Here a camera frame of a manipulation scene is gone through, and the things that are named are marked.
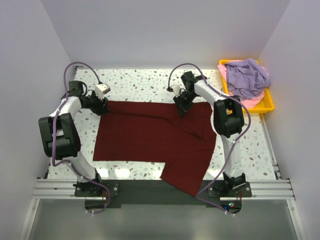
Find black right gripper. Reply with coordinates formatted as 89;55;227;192
173;91;198;117

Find dark red t shirt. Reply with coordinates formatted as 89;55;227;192
93;101;217;196

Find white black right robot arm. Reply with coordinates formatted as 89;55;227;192
171;71;246;197

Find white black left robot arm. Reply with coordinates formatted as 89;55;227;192
38;80;111;197

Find pink t shirt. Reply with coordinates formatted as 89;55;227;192
217;63;266;110

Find lavender t shirt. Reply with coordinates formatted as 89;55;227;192
224;58;270;100

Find yellow plastic bin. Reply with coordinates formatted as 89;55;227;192
219;59;275;114

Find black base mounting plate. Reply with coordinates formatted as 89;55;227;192
73;180;252;211

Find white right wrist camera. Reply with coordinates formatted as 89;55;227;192
167;84;182;97

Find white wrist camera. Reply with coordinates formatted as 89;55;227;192
167;84;182;97
94;83;111;100

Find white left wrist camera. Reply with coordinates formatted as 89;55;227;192
94;83;111;100

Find aluminium extrusion rail frame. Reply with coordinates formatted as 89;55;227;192
18;109;307;240

